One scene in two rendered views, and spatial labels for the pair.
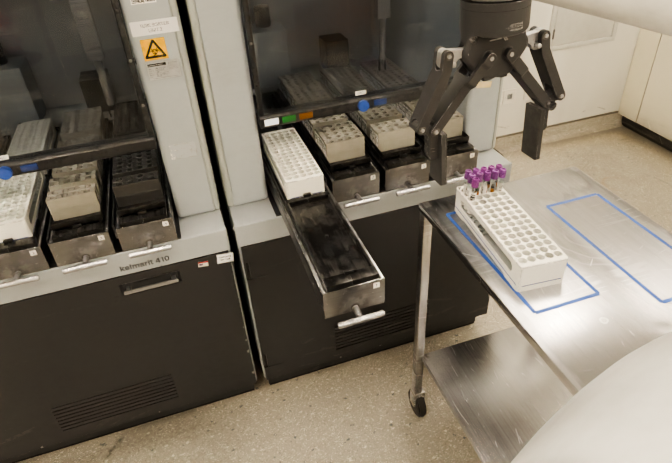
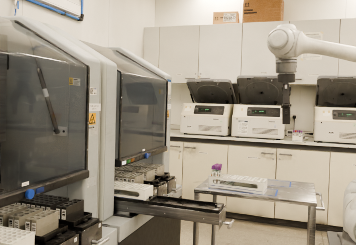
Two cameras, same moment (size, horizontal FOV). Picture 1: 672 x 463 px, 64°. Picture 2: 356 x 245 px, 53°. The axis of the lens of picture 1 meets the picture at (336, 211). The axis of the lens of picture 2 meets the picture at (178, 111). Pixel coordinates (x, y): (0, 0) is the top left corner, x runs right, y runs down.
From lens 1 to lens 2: 1.38 m
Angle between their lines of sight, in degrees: 60
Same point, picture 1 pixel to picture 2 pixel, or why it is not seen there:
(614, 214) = not seen: hidden behind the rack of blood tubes
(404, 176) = (162, 191)
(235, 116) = (109, 160)
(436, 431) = not seen: outside the picture
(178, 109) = (94, 154)
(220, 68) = (108, 132)
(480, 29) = (291, 79)
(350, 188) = not seen: hidden behind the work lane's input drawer
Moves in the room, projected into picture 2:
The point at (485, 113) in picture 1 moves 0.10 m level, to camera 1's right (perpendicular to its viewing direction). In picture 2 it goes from (167, 164) to (176, 162)
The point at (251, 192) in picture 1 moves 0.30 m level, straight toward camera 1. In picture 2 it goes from (109, 210) to (169, 221)
